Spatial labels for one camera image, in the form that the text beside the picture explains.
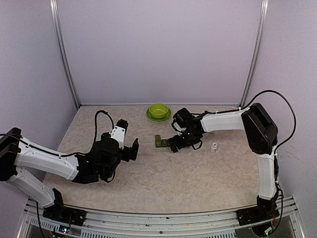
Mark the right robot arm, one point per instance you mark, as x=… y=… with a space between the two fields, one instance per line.
x=260 y=130

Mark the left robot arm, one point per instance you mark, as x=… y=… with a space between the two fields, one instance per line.
x=17 y=154

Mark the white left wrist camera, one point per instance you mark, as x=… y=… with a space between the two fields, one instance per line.
x=119 y=131

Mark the right aluminium frame post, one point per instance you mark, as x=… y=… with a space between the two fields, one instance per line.
x=256 y=52

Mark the left aluminium frame post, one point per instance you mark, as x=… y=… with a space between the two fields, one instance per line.
x=63 y=54

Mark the aluminium frame post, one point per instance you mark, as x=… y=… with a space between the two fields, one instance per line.
x=256 y=52
x=63 y=54

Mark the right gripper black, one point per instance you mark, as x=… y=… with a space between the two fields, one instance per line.
x=179 y=144

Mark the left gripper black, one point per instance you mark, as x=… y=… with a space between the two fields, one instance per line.
x=134 y=151

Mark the green bowl with saucer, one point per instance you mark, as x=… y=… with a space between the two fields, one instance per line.
x=158 y=112

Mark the green weekly pill organizer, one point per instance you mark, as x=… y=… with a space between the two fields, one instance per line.
x=161 y=143

